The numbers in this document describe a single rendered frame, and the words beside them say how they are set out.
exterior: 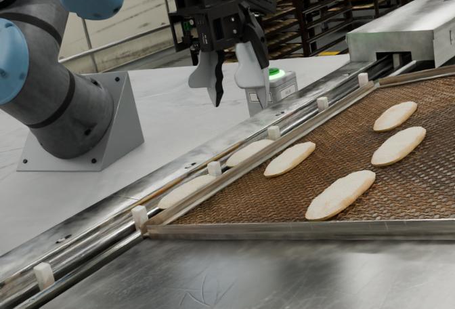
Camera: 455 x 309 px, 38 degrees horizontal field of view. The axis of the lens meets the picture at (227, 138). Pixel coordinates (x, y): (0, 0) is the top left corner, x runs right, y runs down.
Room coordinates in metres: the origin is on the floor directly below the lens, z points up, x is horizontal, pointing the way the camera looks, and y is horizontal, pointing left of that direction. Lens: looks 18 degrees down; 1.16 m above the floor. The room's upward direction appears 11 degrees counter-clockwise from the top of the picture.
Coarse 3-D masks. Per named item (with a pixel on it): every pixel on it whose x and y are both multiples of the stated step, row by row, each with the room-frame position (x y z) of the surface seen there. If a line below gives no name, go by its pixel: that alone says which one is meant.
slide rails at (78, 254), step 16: (384, 64) 1.25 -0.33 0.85; (368, 80) 1.17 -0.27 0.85; (336, 96) 1.09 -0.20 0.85; (304, 112) 1.04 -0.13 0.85; (288, 128) 0.97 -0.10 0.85; (224, 160) 0.88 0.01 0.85; (128, 224) 0.72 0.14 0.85; (96, 240) 0.70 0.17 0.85; (112, 240) 0.70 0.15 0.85; (64, 256) 0.67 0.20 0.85; (80, 256) 0.66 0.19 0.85; (16, 288) 0.62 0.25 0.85; (32, 288) 0.62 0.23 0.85; (0, 304) 0.59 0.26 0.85
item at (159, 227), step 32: (352, 96) 0.92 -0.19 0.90; (384, 96) 0.89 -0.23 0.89; (416, 96) 0.82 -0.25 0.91; (448, 96) 0.77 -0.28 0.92; (352, 128) 0.76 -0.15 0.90; (448, 128) 0.63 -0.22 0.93; (256, 160) 0.74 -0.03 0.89; (352, 160) 0.63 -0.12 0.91; (416, 160) 0.56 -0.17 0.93; (448, 160) 0.54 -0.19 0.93; (192, 192) 0.66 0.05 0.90; (224, 192) 0.67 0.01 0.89; (256, 192) 0.63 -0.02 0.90; (288, 192) 0.59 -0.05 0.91; (320, 192) 0.56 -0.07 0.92; (384, 192) 0.51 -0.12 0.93; (448, 192) 0.46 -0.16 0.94; (160, 224) 0.61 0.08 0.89; (192, 224) 0.55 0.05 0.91; (224, 224) 0.52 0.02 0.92; (256, 224) 0.50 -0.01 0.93; (288, 224) 0.47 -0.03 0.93; (320, 224) 0.45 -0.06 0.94; (352, 224) 0.44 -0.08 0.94; (384, 224) 0.42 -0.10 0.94; (416, 224) 0.40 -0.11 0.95; (448, 224) 0.39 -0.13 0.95
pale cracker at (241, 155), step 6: (252, 144) 0.90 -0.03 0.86; (258, 144) 0.89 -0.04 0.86; (264, 144) 0.89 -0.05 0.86; (240, 150) 0.88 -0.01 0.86; (246, 150) 0.87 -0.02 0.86; (252, 150) 0.87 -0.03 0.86; (258, 150) 0.87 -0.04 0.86; (234, 156) 0.87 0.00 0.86; (240, 156) 0.86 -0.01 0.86; (246, 156) 0.86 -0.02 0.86; (228, 162) 0.85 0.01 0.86; (234, 162) 0.85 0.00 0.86
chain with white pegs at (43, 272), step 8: (400, 56) 1.23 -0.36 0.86; (360, 80) 1.13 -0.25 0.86; (320, 104) 1.03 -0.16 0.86; (272, 128) 0.92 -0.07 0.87; (272, 136) 0.92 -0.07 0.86; (208, 168) 0.82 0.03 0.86; (216, 168) 0.82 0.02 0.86; (216, 176) 0.82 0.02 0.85; (136, 208) 0.72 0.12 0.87; (144, 208) 0.72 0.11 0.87; (136, 216) 0.72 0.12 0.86; (144, 216) 0.72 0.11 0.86; (136, 224) 0.72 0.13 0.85; (40, 264) 0.62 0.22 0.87; (48, 264) 0.62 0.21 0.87; (40, 272) 0.61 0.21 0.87; (48, 272) 0.62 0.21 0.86; (40, 280) 0.61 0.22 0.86; (48, 280) 0.61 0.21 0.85; (40, 288) 0.62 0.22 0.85
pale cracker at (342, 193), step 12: (348, 180) 0.54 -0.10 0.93; (360, 180) 0.53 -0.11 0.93; (372, 180) 0.54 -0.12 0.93; (324, 192) 0.53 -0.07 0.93; (336, 192) 0.52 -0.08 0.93; (348, 192) 0.51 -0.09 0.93; (360, 192) 0.52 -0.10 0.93; (312, 204) 0.51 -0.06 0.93; (324, 204) 0.50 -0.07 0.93; (336, 204) 0.50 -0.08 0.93; (348, 204) 0.50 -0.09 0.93; (312, 216) 0.49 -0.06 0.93; (324, 216) 0.49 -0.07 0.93
